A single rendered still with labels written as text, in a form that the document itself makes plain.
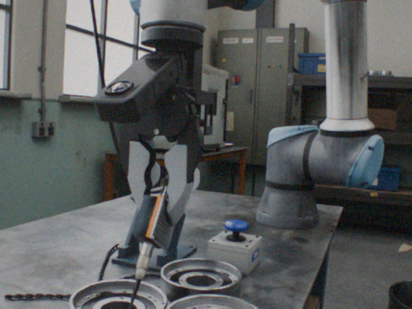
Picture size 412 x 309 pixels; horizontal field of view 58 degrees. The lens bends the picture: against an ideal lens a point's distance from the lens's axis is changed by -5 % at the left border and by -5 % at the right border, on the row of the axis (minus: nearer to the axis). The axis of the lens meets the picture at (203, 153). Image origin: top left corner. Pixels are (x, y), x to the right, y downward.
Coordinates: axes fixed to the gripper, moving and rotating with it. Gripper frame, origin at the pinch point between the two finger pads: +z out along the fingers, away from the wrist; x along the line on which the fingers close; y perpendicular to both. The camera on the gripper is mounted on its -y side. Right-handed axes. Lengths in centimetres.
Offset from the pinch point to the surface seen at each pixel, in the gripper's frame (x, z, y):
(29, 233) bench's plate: 37.7, 13.2, 17.5
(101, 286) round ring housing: 6.4, 9.6, -1.6
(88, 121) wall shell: 150, -5, 182
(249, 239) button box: -5.2, 8.7, 22.8
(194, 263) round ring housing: -0.2, 9.8, 11.3
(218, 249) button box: -1.4, 9.6, 18.6
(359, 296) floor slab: -34, 94, 205
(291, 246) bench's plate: -10.4, 13.3, 36.5
